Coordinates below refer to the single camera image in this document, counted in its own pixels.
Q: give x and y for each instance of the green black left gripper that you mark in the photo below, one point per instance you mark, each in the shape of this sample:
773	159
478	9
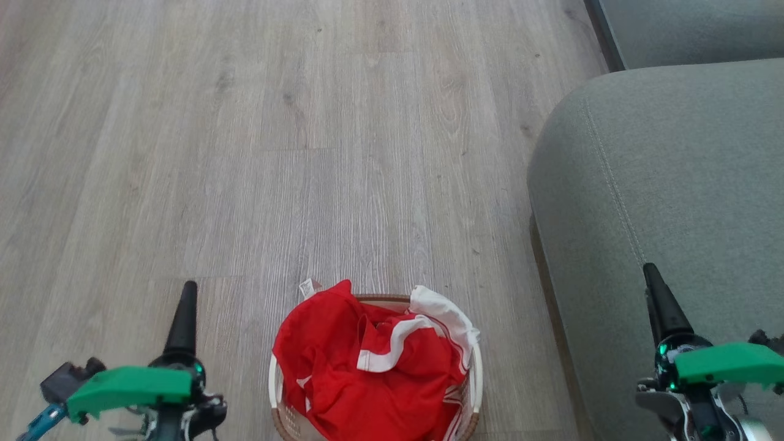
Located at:
135	386

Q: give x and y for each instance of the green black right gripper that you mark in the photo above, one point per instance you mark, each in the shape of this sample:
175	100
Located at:
729	364

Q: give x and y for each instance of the red and white shirt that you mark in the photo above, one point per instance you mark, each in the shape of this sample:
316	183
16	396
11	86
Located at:
367	380

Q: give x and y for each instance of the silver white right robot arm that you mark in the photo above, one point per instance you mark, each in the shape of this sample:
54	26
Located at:
753	430

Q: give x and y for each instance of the grey fabric sofa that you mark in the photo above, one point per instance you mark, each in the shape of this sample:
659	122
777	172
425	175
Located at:
674	184

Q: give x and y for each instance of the white brown laundry basket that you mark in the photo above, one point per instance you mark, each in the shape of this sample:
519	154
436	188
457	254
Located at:
288	422

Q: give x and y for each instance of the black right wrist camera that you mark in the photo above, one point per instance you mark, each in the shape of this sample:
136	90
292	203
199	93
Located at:
762	339

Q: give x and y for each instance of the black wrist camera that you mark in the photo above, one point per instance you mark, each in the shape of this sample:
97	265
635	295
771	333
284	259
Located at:
64	380
762	339

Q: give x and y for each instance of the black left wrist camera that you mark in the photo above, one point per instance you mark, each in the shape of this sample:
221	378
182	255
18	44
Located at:
64	380

